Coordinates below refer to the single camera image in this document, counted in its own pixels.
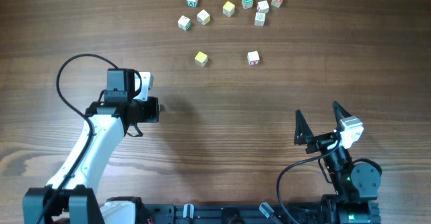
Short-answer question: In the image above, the white top red block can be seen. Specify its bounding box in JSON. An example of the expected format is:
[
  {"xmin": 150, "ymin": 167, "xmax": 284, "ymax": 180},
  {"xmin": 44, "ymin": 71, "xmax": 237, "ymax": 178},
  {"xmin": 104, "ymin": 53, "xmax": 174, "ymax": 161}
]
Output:
[{"xmin": 257, "ymin": 0, "xmax": 269, "ymax": 13}]

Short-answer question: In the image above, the plain drawing wooden block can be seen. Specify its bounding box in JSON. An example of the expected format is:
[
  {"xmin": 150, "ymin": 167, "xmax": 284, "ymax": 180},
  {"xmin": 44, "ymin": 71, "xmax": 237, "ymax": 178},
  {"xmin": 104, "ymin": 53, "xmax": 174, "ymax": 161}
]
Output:
[{"xmin": 255, "ymin": 12, "xmax": 266, "ymax": 26}]

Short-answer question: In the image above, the yellow side wooden block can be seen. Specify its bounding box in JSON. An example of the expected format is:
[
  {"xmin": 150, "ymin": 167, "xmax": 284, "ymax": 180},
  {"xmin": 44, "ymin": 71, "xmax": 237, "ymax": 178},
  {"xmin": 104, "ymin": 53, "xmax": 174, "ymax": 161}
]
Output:
[{"xmin": 197, "ymin": 9, "xmax": 211, "ymax": 25}]

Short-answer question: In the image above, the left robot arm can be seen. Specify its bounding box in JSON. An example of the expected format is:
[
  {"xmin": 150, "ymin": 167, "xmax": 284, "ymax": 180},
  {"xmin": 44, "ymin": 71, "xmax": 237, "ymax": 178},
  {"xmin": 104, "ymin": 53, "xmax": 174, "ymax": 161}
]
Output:
[{"xmin": 22, "ymin": 69, "xmax": 160, "ymax": 223}]

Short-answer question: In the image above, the camera black cable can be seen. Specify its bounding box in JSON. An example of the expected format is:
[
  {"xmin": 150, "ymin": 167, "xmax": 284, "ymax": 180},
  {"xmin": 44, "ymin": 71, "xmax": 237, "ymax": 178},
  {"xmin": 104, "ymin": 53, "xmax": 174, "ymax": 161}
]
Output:
[
  {"xmin": 276, "ymin": 129, "xmax": 341, "ymax": 224},
  {"xmin": 33, "ymin": 53, "xmax": 119, "ymax": 224}
]

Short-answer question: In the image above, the left plain wooden block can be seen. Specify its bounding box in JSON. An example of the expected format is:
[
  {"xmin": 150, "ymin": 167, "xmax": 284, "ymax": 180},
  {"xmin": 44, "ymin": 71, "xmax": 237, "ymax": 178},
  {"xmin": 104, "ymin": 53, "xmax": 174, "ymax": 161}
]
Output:
[{"xmin": 178, "ymin": 15, "xmax": 191, "ymax": 31}]

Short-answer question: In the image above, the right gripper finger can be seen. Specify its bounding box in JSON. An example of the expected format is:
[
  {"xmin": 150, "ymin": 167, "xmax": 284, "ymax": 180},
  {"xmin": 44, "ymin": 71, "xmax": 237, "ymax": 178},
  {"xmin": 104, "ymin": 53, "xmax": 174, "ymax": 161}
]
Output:
[
  {"xmin": 294, "ymin": 110, "xmax": 314, "ymax": 145},
  {"xmin": 333, "ymin": 101, "xmax": 352, "ymax": 123}
]

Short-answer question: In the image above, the green letter N block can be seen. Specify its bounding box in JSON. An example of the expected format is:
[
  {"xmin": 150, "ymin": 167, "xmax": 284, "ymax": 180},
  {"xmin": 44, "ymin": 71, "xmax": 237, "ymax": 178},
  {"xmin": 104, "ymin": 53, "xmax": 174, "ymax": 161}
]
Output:
[{"xmin": 242, "ymin": 0, "xmax": 254, "ymax": 9}]

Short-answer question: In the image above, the right camera black cable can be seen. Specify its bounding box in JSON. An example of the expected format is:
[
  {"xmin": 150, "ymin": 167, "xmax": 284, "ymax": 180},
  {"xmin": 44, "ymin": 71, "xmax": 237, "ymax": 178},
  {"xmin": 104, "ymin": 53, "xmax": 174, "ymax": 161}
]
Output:
[{"xmin": 276, "ymin": 129, "xmax": 341, "ymax": 224}]

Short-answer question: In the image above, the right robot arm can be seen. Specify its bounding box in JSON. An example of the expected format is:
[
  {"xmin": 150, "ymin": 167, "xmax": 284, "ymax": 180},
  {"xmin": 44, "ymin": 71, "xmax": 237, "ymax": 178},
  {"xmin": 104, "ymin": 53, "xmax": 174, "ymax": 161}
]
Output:
[{"xmin": 290, "ymin": 102, "xmax": 383, "ymax": 223}]

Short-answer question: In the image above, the red letter Y block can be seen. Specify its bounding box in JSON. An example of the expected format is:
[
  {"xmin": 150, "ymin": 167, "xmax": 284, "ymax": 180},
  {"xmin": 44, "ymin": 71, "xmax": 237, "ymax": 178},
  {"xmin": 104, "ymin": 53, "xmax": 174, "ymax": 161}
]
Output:
[{"xmin": 247, "ymin": 51, "xmax": 260, "ymax": 65}]

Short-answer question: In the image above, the left camera black cable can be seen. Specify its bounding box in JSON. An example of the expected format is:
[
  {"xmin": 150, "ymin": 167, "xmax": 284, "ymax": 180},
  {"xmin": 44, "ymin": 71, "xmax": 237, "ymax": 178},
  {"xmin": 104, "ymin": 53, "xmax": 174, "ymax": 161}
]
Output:
[{"xmin": 33, "ymin": 53, "xmax": 119, "ymax": 224}]

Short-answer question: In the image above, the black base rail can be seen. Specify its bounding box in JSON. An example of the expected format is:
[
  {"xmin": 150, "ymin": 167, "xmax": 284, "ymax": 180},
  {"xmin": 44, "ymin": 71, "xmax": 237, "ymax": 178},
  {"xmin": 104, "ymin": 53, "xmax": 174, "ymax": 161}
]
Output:
[{"xmin": 107, "ymin": 202, "xmax": 382, "ymax": 224}]

